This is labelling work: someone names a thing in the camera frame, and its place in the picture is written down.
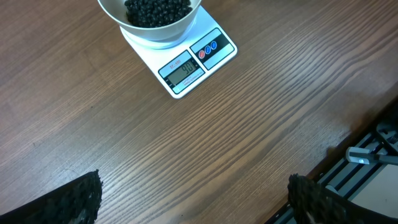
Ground white bowl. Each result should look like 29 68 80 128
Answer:
98 0 201 41

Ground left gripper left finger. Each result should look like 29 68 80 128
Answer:
1 170 103 224

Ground black beans in bowl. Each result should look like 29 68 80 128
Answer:
124 0 193 28

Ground white digital kitchen scale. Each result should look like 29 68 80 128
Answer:
121 6 238 99

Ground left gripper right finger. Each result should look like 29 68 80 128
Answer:
287 174 397 224

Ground grey clip on rail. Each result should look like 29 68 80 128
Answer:
346 147 397 166

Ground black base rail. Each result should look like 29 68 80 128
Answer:
268 100 397 223

